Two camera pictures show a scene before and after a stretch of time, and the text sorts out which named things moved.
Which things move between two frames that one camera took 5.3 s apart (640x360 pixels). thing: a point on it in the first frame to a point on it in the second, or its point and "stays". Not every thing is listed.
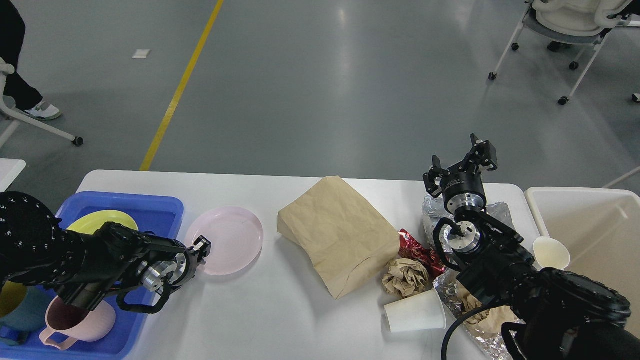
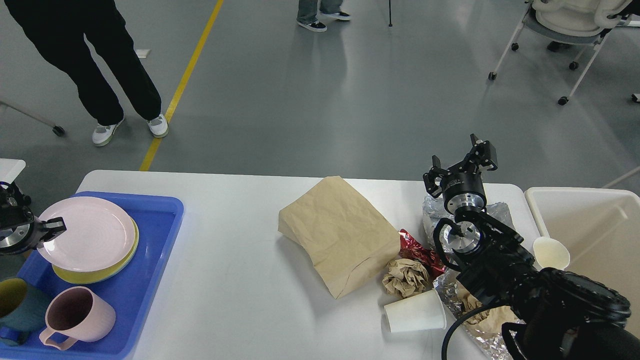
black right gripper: [463, 187] stays
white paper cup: [422, 311] stays
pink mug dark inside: [77, 323] stays
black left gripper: [177, 270] to [19, 238]
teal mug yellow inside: [20, 306] stays
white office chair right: [581, 23] stays
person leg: [26, 99] to [58, 29]
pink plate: [236, 237] to [100, 234]
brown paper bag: [346, 242] stays
